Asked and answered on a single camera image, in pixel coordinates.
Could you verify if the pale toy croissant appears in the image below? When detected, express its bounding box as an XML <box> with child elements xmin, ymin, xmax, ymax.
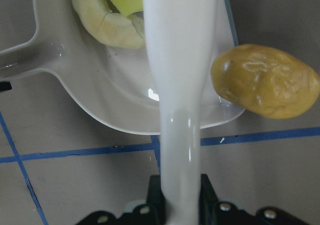
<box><xmin>71</xmin><ymin>0</ymin><xmax>145</xmax><ymax>49</ymax></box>

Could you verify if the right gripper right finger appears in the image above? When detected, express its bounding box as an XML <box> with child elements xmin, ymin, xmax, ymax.
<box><xmin>199</xmin><ymin>174</ymin><xmax>307</xmax><ymax>225</ymax></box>

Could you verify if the brown toy potato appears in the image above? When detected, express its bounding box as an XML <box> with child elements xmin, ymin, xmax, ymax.
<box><xmin>211</xmin><ymin>44</ymin><xmax>320</xmax><ymax>120</ymax></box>

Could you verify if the beige plastic dustpan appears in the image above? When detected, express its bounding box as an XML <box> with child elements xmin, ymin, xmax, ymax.
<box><xmin>0</xmin><ymin>0</ymin><xmax>247</xmax><ymax>136</ymax></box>

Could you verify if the white hand brush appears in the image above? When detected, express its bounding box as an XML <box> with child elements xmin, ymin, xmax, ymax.
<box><xmin>143</xmin><ymin>0</ymin><xmax>218</xmax><ymax>225</ymax></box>

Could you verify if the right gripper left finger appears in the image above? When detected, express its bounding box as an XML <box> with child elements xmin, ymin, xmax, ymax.
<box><xmin>78</xmin><ymin>175</ymin><xmax>166</xmax><ymax>225</ymax></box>

